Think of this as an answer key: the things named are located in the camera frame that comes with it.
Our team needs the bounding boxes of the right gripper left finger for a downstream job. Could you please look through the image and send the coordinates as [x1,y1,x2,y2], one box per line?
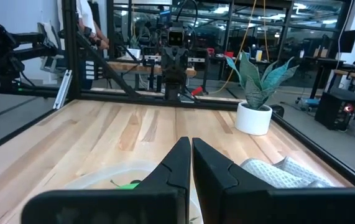
[21,136,192,224]

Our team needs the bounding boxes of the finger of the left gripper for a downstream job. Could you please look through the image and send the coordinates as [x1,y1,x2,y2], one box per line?
[174,63,185,83]
[165,63,175,83]

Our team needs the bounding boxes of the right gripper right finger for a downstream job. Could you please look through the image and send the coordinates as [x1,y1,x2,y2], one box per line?
[192,138,355,224]

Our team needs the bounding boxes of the green toy pepper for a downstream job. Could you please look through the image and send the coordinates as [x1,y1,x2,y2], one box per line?
[114,182,141,190]

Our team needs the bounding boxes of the clear plastic tupperware container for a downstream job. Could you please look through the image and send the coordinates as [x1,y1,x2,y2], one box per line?
[62,159,203,224]

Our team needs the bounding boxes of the wooden background table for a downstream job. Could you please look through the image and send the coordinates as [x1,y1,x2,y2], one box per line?
[107,60,197,78]

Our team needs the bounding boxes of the grey waffle dish cloth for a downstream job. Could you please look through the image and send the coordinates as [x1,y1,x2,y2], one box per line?
[240,156,355,189]

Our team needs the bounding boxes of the black panel white labels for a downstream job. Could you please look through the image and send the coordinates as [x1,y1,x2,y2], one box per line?
[85,60,96,81]

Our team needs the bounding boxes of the snake plant in white pot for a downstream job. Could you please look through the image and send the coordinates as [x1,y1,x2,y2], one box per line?
[225,51,300,136]

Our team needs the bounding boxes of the person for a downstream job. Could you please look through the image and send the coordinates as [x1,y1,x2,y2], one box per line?
[57,0,110,51]

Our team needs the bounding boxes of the silver aluminium strip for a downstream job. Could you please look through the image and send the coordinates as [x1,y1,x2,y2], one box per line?
[52,70,73,110]

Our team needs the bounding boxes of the black computer tower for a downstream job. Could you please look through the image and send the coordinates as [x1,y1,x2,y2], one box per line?
[314,91,355,131]

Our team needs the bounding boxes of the black desk monitor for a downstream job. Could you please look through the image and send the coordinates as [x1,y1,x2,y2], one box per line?
[338,29,355,54]

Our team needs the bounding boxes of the wooden top office desk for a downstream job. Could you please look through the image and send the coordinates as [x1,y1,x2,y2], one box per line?
[309,57,355,101]

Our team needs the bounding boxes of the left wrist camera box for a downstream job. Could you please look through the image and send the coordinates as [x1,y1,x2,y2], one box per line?
[167,27,185,47]

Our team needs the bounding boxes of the hanging yellow cable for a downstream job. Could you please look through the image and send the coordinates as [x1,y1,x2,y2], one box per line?
[210,0,258,95]

